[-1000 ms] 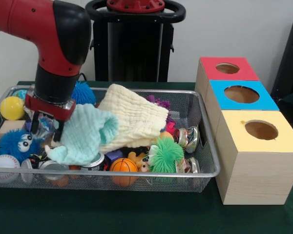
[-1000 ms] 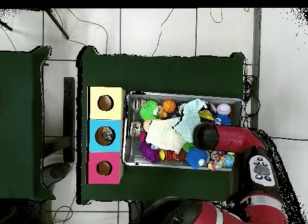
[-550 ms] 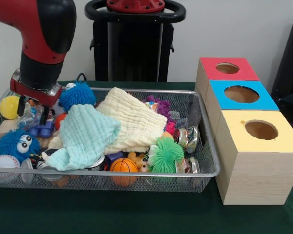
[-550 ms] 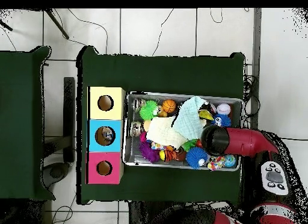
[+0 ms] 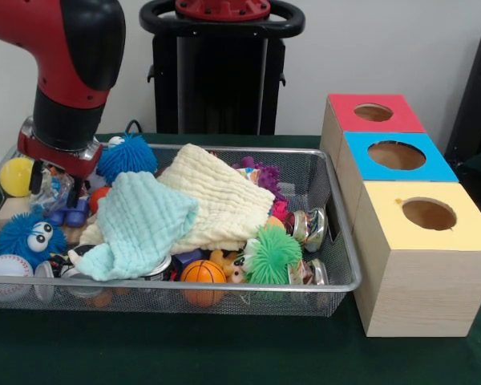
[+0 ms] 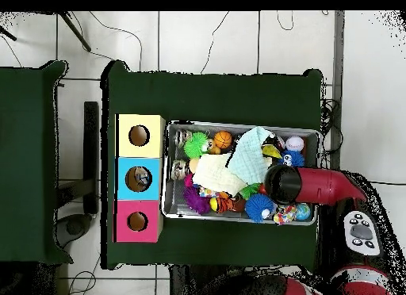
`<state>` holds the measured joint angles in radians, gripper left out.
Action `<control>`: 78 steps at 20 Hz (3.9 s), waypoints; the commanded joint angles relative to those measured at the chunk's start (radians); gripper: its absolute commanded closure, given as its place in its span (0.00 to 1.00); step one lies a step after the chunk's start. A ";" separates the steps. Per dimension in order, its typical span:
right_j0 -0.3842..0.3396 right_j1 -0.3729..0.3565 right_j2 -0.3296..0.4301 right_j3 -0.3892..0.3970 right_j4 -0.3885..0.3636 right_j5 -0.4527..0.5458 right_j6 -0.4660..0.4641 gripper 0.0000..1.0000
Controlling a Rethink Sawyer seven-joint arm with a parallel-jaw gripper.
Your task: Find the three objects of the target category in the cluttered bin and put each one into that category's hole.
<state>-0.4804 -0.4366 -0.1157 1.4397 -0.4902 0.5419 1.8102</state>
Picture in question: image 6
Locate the black cable with connector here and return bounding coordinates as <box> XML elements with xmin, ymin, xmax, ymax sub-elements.
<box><xmin>369</xmin><ymin>180</ymin><xmax>406</xmax><ymax>187</ymax></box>

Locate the long black tripod leg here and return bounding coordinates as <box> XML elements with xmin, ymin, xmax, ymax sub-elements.
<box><xmin>58</xmin><ymin>11</ymin><xmax>92</xmax><ymax>52</ymax></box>

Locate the white toy baseball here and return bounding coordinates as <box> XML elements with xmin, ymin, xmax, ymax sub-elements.
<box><xmin>285</xmin><ymin>135</ymin><xmax>305</xmax><ymax>152</ymax></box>

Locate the thin black cable loop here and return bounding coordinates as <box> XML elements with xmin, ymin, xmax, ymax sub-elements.
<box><xmin>276</xmin><ymin>11</ymin><xmax>295</xmax><ymax>32</ymax></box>

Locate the purple spiky ball toy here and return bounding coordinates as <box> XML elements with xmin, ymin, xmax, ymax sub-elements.
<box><xmin>182</xmin><ymin>186</ymin><xmax>213</xmax><ymax>216</ymax></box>

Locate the grey rounded base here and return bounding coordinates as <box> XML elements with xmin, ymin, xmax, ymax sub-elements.
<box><xmin>55</xmin><ymin>213</ymin><xmax>94</xmax><ymax>249</ymax></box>

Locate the cream waffle cloth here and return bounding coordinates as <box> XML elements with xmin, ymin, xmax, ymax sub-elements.
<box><xmin>191</xmin><ymin>153</ymin><xmax>248</xmax><ymax>197</ymax></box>

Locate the orange toy basketball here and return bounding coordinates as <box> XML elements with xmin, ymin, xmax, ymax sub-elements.
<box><xmin>213</xmin><ymin>130</ymin><xmax>233</xmax><ymax>149</ymax></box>

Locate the multicolour patterned fabric bow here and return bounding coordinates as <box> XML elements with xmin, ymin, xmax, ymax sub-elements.
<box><xmin>273</xmin><ymin>205</ymin><xmax>298</xmax><ymax>226</ymax></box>

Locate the blue spiky ball with eyes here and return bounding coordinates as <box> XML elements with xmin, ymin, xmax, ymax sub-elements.
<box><xmin>278</xmin><ymin>149</ymin><xmax>306</xmax><ymax>168</ymax></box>

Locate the short black tripod leg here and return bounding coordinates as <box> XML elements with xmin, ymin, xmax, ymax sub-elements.
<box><xmin>0</xmin><ymin>25</ymin><xmax>17</xmax><ymax>41</ymax></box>

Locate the dark green tablecloth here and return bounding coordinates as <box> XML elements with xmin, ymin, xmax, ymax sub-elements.
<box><xmin>0</xmin><ymin>60</ymin><xmax>74</xmax><ymax>265</ymax></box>
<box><xmin>100</xmin><ymin>59</ymin><xmax>324</xmax><ymax>274</ymax></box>

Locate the crushed clear bottle blue label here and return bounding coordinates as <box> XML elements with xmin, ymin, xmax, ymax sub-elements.
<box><xmin>132</xmin><ymin>167</ymin><xmax>152</xmax><ymax>190</ymax></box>

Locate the yellow cheese wedge toy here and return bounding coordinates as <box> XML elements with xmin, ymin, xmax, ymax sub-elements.
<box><xmin>261</xmin><ymin>144</ymin><xmax>282</xmax><ymax>159</ymax></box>

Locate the small blue spiky ball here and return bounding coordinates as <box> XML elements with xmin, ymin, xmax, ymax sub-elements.
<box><xmin>244</xmin><ymin>193</ymin><xmax>277</xmax><ymax>224</ymax></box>

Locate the thin black floor cable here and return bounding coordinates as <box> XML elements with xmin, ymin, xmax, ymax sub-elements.
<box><xmin>70</xmin><ymin>11</ymin><xmax>143</xmax><ymax>71</ymax></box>
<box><xmin>200</xmin><ymin>11</ymin><xmax>231</xmax><ymax>75</ymax></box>

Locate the black cable bundle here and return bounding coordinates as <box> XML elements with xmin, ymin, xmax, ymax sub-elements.
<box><xmin>319</xmin><ymin>98</ymin><xmax>344</xmax><ymax>169</ymax></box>

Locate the green spiky ball toy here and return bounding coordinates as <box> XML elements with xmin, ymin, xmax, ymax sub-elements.
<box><xmin>182</xmin><ymin>131</ymin><xmax>211</xmax><ymax>159</ymax></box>

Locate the small blue globe ball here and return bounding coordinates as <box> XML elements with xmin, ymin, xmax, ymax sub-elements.
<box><xmin>294</xmin><ymin>202</ymin><xmax>311</xmax><ymax>220</ymax></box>

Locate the shallow mesh bin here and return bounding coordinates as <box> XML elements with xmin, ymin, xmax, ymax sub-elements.
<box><xmin>162</xmin><ymin>119</ymin><xmax>320</xmax><ymax>227</ymax></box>

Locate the wooden box with three holes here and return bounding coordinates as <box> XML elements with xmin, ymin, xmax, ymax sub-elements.
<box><xmin>113</xmin><ymin>113</ymin><xmax>166</xmax><ymax>244</ymax></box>

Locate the mint waffle cloth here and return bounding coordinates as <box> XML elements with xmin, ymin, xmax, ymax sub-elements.
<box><xmin>226</xmin><ymin>126</ymin><xmax>274</xmax><ymax>185</ymax></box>

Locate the black upright panel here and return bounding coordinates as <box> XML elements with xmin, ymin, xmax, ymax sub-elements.
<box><xmin>82</xmin><ymin>101</ymin><xmax>100</xmax><ymax>215</ymax></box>

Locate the grey floor rail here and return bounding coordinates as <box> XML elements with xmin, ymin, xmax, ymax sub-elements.
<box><xmin>329</xmin><ymin>10</ymin><xmax>346</xmax><ymax>172</ymax></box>

